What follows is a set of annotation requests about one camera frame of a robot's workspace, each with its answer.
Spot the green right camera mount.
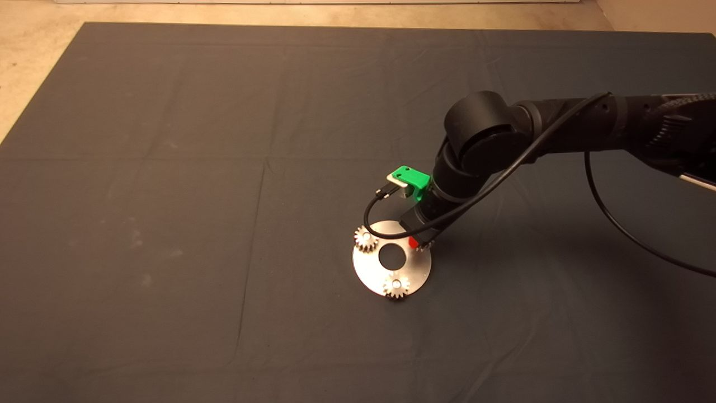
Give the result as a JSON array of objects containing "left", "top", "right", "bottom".
[{"left": 392, "top": 166, "right": 432, "bottom": 201}]

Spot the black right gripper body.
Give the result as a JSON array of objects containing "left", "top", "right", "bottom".
[{"left": 400, "top": 194, "right": 474, "bottom": 247}]

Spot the dark grey table cloth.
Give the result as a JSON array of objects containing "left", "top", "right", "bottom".
[{"left": 0, "top": 21, "right": 716, "bottom": 403}]

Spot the round metal carrier plate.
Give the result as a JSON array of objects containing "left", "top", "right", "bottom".
[{"left": 352, "top": 220, "right": 432, "bottom": 298}]

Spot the thin black right camera cable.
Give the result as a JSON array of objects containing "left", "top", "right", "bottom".
[{"left": 363, "top": 92, "right": 716, "bottom": 279}]

